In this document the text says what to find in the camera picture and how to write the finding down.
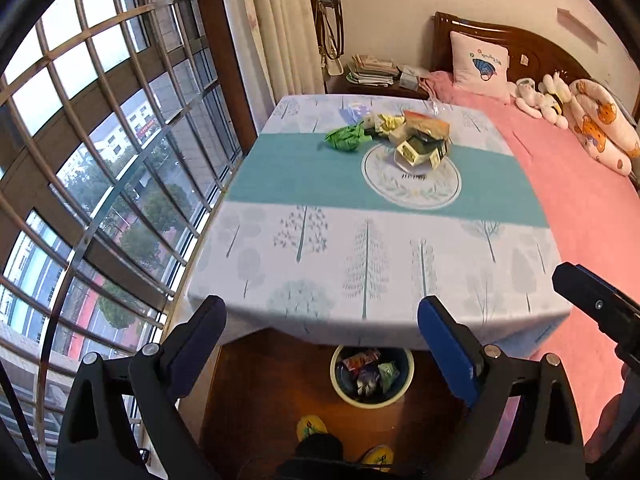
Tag light green snack bag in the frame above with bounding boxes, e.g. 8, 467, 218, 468
378, 362, 400, 393

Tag purple white wrapper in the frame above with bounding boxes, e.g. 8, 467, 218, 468
356, 368, 380, 396

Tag red white milk carton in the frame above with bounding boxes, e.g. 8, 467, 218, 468
343, 349, 380, 372

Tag blue round trash bin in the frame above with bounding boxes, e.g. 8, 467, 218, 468
329, 346, 416, 410

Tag person's right hand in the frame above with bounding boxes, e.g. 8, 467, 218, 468
584, 364, 639, 464

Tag pink bed sheet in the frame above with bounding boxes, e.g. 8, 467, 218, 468
427, 72, 639, 441

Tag right yellow slipper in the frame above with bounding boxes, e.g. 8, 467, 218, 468
360, 444, 395, 472

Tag rolled bear pattern quilt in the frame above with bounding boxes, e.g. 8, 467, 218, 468
565, 79, 639, 177

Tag white plush toy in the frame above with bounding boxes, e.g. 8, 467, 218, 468
512, 72, 572, 130

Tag orange snack bag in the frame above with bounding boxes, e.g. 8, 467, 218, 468
404, 110, 450, 140

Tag green white tea box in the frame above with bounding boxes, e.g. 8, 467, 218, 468
396, 133, 449, 169

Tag wooden headboard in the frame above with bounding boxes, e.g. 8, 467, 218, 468
431, 12, 592, 84

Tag clear plastic wrapper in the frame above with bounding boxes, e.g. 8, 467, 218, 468
426, 99, 452, 116

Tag pink embroidered pillow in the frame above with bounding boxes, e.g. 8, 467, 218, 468
450, 32, 511, 104

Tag tree pattern tablecloth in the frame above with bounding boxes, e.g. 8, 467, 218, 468
186, 94, 570, 356

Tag yellow crumpled wrapper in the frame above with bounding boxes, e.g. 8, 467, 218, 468
374, 114, 405, 136

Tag tissue box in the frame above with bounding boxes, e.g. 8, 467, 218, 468
399, 65, 430, 91

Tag window with grille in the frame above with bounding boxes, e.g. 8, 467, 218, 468
1, 0, 256, 478

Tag green crumpled wrapper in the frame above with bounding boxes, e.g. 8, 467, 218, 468
324, 122, 372, 153

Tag blue white small carton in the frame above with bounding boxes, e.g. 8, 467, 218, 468
344, 102, 372, 124

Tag stack of books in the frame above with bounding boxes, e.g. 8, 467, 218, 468
346, 54, 399, 88

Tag wooden nightstand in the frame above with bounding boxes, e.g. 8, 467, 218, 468
326, 75, 430, 100

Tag hanging grey bag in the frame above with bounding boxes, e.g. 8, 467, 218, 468
316, 0, 345, 61

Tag cream curtain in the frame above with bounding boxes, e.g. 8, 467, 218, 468
224, 0, 324, 129

